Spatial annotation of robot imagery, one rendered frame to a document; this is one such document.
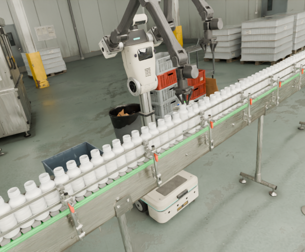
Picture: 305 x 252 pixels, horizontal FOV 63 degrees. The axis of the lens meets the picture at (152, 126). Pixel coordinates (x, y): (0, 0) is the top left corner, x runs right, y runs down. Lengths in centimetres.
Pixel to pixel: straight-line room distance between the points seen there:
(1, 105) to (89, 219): 376
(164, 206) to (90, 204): 109
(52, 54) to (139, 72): 892
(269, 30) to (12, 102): 627
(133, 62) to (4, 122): 332
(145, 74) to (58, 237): 129
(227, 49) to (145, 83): 656
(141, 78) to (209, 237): 138
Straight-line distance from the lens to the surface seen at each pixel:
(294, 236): 237
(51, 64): 1070
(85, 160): 112
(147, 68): 198
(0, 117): 484
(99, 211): 123
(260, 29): 773
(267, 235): 232
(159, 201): 219
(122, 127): 306
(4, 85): 470
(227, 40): 835
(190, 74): 130
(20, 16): 889
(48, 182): 109
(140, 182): 131
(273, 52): 766
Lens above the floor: 169
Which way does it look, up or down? 24 degrees down
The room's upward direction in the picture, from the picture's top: 8 degrees counter-clockwise
